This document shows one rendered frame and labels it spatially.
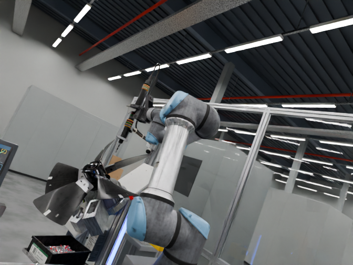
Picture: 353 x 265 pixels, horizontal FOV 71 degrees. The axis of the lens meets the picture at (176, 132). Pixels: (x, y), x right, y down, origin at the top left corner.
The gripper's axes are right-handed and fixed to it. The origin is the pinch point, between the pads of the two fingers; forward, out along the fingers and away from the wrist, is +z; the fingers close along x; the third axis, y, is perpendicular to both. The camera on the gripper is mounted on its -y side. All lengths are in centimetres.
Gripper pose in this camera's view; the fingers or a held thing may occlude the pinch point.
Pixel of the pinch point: (133, 108)
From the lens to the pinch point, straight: 157.4
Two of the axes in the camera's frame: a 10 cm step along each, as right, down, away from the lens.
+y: -3.9, 9.1, -1.7
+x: 6.4, 3.9, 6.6
